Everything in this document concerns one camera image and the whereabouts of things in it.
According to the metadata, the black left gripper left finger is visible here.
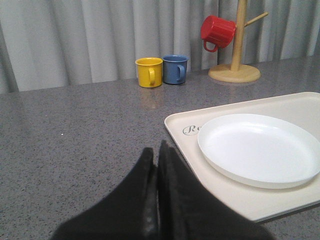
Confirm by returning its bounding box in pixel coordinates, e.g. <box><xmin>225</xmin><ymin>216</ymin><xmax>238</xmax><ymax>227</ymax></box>
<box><xmin>52</xmin><ymin>147</ymin><xmax>158</xmax><ymax>240</ymax></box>

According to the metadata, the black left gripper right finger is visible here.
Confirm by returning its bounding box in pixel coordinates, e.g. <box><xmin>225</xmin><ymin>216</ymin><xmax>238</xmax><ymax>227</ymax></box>
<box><xmin>157</xmin><ymin>141</ymin><xmax>273</xmax><ymax>240</ymax></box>

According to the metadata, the white round plate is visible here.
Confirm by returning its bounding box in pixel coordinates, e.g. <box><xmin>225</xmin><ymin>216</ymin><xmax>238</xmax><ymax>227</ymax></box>
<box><xmin>197</xmin><ymin>114</ymin><xmax>320</xmax><ymax>189</ymax></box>

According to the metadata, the cream rabbit serving tray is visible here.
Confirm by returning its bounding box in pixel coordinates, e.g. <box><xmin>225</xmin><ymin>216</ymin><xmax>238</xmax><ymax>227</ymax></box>
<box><xmin>164</xmin><ymin>92</ymin><xmax>320</xmax><ymax>222</ymax></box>

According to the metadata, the blue mug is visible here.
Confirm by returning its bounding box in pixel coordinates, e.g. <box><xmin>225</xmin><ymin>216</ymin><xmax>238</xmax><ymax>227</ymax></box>
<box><xmin>162</xmin><ymin>55</ymin><xmax>189</xmax><ymax>85</ymax></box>

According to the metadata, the wooden mug tree stand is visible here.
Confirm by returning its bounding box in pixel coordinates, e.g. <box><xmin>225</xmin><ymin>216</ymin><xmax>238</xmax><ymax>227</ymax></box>
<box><xmin>208</xmin><ymin>0</ymin><xmax>268</xmax><ymax>83</ymax></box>

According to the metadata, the yellow mug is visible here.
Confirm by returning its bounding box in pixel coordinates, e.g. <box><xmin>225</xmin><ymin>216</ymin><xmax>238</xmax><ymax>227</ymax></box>
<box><xmin>135</xmin><ymin>57</ymin><xmax>163</xmax><ymax>88</ymax></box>

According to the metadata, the red mug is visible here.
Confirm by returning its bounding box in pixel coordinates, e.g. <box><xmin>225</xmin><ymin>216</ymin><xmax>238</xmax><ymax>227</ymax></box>
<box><xmin>200</xmin><ymin>15</ymin><xmax>236</xmax><ymax>53</ymax></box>

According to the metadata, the grey curtain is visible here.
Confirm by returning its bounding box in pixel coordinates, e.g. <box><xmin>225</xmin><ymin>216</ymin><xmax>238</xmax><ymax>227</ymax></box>
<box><xmin>0</xmin><ymin>0</ymin><xmax>320</xmax><ymax>93</ymax></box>

